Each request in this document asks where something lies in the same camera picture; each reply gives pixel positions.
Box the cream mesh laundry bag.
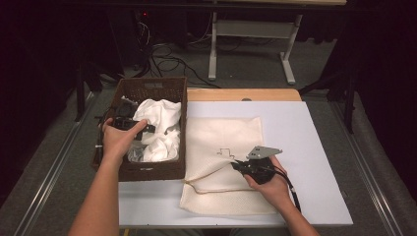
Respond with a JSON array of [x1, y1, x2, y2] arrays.
[[179, 116, 279, 216]]

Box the white metal desk frame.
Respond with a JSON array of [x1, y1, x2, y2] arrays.
[[208, 12, 303, 86]]

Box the black stand leg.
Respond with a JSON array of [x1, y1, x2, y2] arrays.
[[298, 65, 359, 134], [73, 62, 126, 123]]

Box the white board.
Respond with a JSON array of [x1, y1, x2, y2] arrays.
[[118, 100, 354, 228]]

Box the black floor cables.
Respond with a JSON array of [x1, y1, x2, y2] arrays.
[[132, 19, 221, 89]]

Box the person's left hand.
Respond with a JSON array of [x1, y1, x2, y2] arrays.
[[100, 117, 149, 164]]

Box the brown wicker basket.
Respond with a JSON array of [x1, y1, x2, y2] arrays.
[[90, 77, 189, 183]]

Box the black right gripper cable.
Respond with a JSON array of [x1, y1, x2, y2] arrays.
[[273, 165, 302, 212]]

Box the white garment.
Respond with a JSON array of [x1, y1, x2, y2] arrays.
[[132, 97, 182, 163]]

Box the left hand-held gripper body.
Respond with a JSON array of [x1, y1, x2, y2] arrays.
[[111, 99, 148, 142]]

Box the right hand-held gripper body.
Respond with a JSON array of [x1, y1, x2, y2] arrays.
[[235, 146, 284, 186]]

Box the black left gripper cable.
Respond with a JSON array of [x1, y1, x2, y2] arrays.
[[94, 114, 106, 155]]

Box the metal floor rail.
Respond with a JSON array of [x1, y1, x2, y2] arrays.
[[13, 91, 96, 236], [329, 100, 408, 236]]

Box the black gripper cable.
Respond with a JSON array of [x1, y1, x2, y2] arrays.
[[94, 114, 106, 155], [273, 165, 302, 212]]

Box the grey cloth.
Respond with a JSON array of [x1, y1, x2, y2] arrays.
[[127, 144, 148, 163]]

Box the person's right hand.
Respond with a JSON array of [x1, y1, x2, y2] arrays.
[[244, 155, 297, 211]]

